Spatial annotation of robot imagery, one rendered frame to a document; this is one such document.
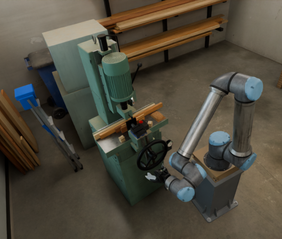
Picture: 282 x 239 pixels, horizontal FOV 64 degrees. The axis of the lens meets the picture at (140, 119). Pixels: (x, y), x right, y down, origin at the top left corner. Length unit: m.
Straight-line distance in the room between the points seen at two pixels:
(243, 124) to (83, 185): 1.90
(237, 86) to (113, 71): 0.76
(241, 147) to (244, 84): 0.49
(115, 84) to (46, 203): 1.69
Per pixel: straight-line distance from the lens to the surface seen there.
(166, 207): 2.42
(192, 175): 1.33
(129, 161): 1.92
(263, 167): 2.85
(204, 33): 4.44
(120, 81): 1.55
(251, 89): 1.29
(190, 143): 1.37
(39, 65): 3.25
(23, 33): 3.77
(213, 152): 1.82
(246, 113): 1.41
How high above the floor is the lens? 2.16
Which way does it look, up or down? 41 degrees down
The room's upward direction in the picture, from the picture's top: 9 degrees counter-clockwise
